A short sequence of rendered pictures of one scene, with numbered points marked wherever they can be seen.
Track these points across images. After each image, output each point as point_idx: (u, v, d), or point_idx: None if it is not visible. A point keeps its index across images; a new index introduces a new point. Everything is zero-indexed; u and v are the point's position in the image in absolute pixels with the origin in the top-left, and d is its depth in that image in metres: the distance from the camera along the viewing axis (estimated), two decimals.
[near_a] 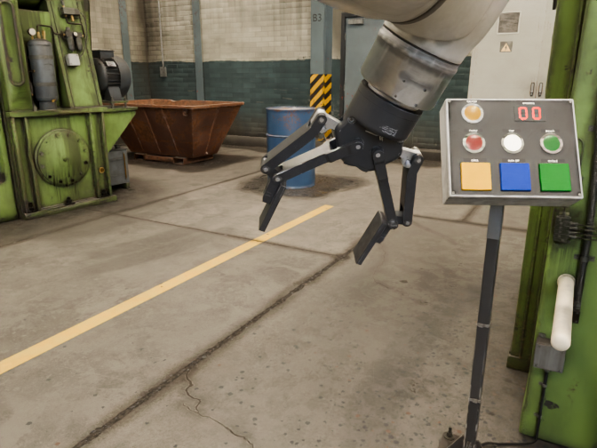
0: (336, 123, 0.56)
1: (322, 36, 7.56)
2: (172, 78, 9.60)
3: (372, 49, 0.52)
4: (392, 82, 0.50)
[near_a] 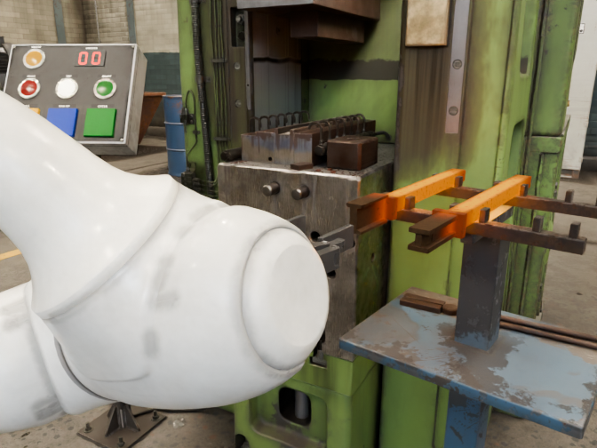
0: None
1: None
2: None
3: None
4: None
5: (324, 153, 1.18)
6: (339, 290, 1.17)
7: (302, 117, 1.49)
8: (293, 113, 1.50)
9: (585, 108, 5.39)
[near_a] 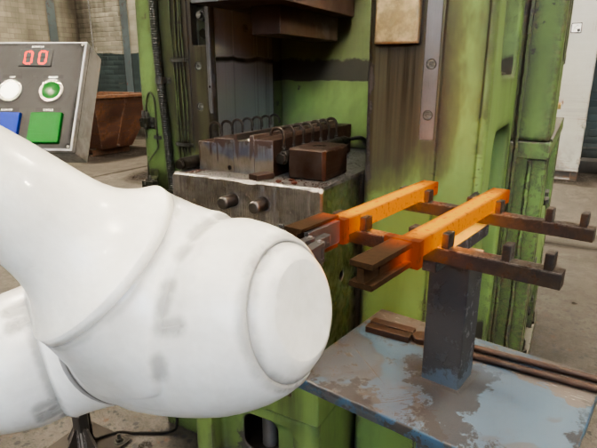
0: None
1: None
2: (104, 70, 9.45)
3: None
4: None
5: (287, 162, 1.07)
6: None
7: (272, 121, 1.38)
8: (262, 116, 1.39)
9: (583, 108, 5.29)
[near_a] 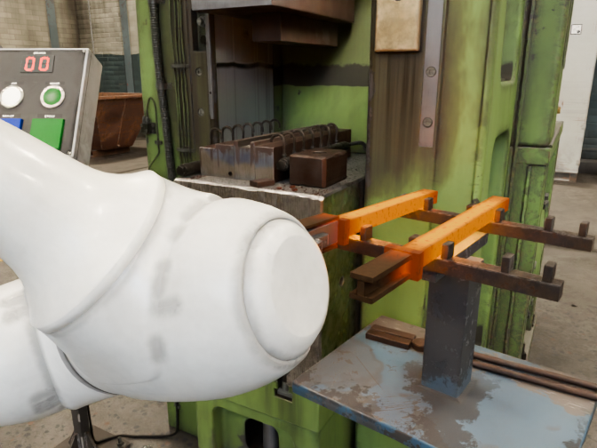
0: None
1: None
2: (104, 71, 9.45)
3: None
4: None
5: (287, 169, 1.08)
6: None
7: (272, 126, 1.39)
8: (262, 122, 1.39)
9: (583, 110, 5.29)
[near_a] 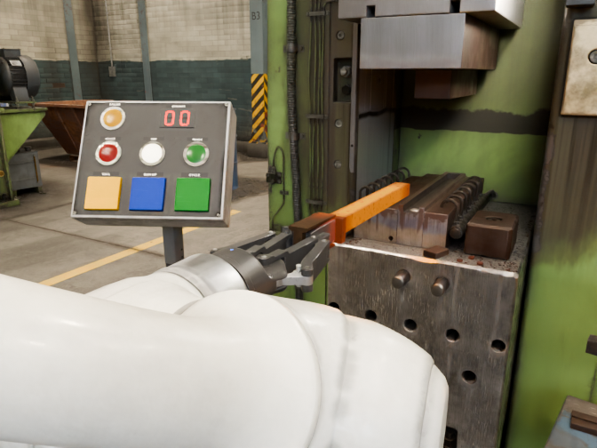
0: None
1: (261, 35, 7.35)
2: (122, 78, 9.39)
3: None
4: None
5: (461, 236, 1.02)
6: (480, 396, 1.01)
7: (404, 176, 1.32)
8: (394, 172, 1.33)
9: None
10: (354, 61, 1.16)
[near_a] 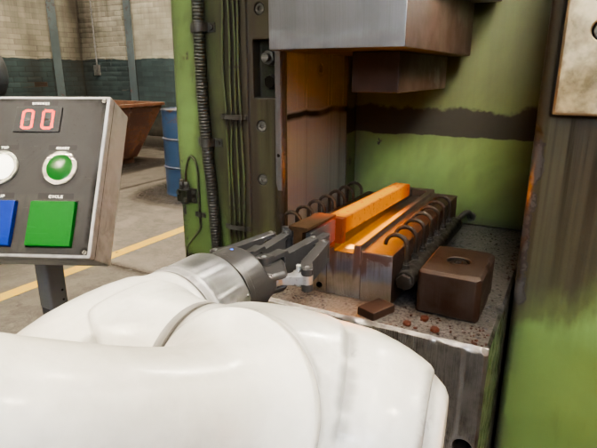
0: None
1: None
2: (107, 76, 9.10)
3: None
4: None
5: (412, 286, 0.72)
6: None
7: (354, 194, 1.03)
8: (340, 188, 1.04)
9: None
10: None
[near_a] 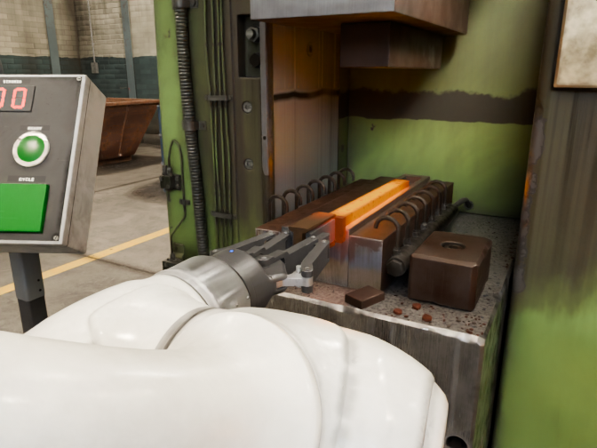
0: None
1: None
2: (105, 75, 9.05)
3: None
4: None
5: (403, 273, 0.67)
6: None
7: (346, 180, 0.98)
8: (331, 173, 0.99)
9: None
10: None
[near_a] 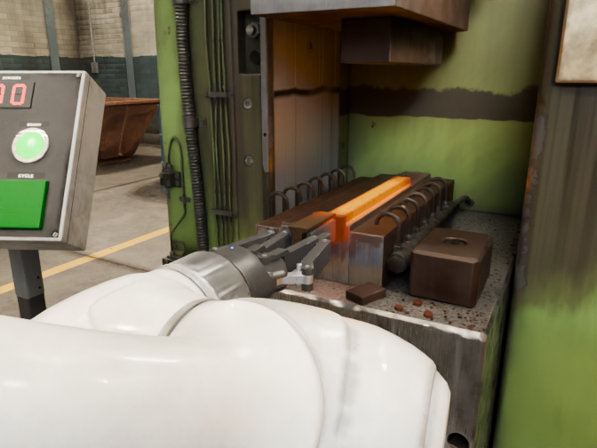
0: None
1: None
2: (104, 74, 9.05)
3: None
4: None
5: (405, 269, 0.67)
6: None
7: (346, 178, 0.98)
8: (331, 171, 0.99)
9: None
10: None
